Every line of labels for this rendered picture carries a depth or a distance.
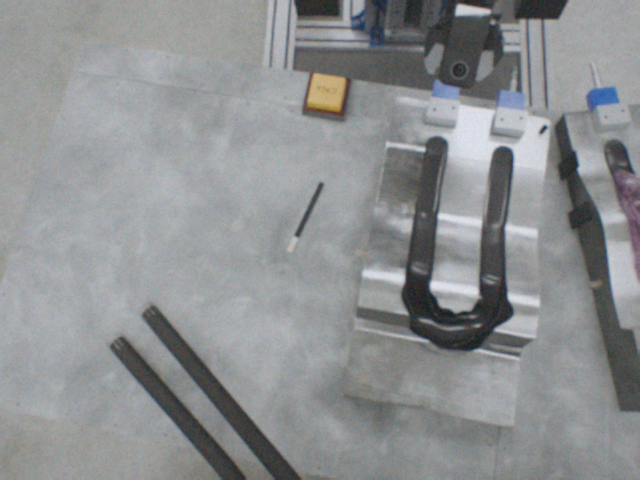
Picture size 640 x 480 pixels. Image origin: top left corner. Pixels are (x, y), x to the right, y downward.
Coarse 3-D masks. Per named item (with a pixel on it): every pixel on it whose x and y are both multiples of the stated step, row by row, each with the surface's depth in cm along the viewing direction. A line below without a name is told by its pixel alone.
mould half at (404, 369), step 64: (448, 128) 101; (384, 192) 99; (448, 192) 99; (512, 192) 98; (384, 256) 92; (448, 256) 93; (512, 256) 93; (384, 320) 94; (512, 320) 88; (384, 384) 93; (448, 384) 93; (512, 384) 92
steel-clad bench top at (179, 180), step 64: (128, 64) 117; (192, 64) 117; (64, 128) 114; (128, 128) 114; (192, 128) 113; (256, 128) 112; (320, 128) 112; (384, 128) 111; (64, 192) 111; (128, 192) 110; (192, 192) 110; (256, 192) 109; (320, 192) 108; (64, 256) 108; (128, 256) 107; (192, 256) 106; (256, 256) 106; (320, 256) 105; (576, 256) 103; (0, 320) 105; (64, 320) 105; (128, 320) 104; (192, 320) 103; (256, 320) 103; (320, 320) 102; (576, 320) 100; (0, 384) 102; (64, 384) 102; (128, 384) 101; (192, 384) 101; (256, 384) 100; (320, 384) 100; (576, 384) 98; (192, 448) 98; (320, 448) 97; (384, 448) 97; (448, 448) 96; (512, 448) 96; (576, 448) 95
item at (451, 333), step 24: (432, 144) 101; (432, 168) 100; (504, 168) 99; (432, 192) 99; (504, 192) 98; (432, 216) 98; (504, 216) 97; (432, 240) 95; (504, 240) 96; (408, 264) 91; (432, 264) 91; (480, 264) 92; (504, 264) 92; (408, 288) 93; (480, 288) 89; (504, 288) 89; (408, 312) 87; (432, 312) 92; (480, 312) 93; (504, 312) 87; (432, 336) 94; (456, 336) 94; (480, 336) 91
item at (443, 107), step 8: (440, 88) 101; (448, 88) 101; (456, 88) 101; (432, 96) 101; (440, 96) 101; (448, 96) 101; (456, 96) 101; (432, 104) 99; (440, 104) 99; (448, 104) 99; (456, 104) 99; (432, 112) 99; (440, 112) 99; (448, 112) 99; (456, 112) 99; (432, 120) 100; (440, 120) 99; (448, 120) 99; (456, 120) 98
